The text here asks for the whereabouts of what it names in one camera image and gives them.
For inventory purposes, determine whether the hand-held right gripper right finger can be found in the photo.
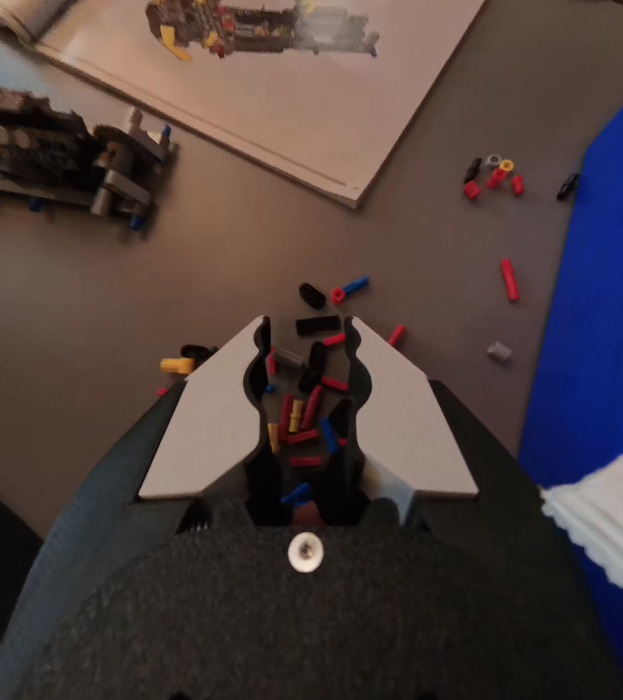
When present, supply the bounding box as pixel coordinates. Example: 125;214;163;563
343;316;480;520

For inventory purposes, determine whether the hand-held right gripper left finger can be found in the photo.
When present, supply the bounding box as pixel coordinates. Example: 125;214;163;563
138;314;272;501

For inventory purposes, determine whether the pile of small lego pins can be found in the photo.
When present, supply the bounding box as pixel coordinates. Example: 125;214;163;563
156;156;580;506

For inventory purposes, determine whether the lego car chassis assembly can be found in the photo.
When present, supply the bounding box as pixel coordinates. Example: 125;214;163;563
0;87;179;232

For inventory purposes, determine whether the open lego instruction booklet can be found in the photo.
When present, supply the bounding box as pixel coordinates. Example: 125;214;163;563
0;0;488;210

